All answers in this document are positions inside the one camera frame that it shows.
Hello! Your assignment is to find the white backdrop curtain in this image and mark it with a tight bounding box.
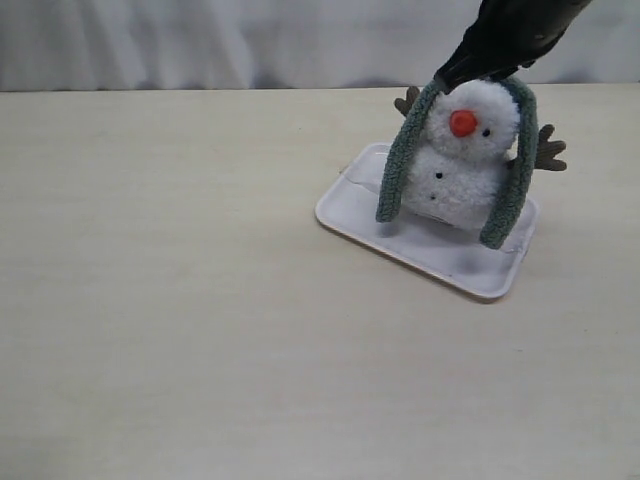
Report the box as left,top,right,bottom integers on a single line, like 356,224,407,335
0,0,640,92

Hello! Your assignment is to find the white plush snowman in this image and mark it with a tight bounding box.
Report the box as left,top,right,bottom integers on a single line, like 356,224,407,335
393,79,568,226

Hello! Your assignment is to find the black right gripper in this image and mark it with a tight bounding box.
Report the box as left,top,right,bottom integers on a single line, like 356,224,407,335
433,0,591,93

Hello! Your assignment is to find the green knitted scarf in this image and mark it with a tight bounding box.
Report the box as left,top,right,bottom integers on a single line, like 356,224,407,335
375,75,538,250

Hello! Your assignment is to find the white rectangular plastic tray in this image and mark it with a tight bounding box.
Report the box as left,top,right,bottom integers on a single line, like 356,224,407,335
314,143,540,302

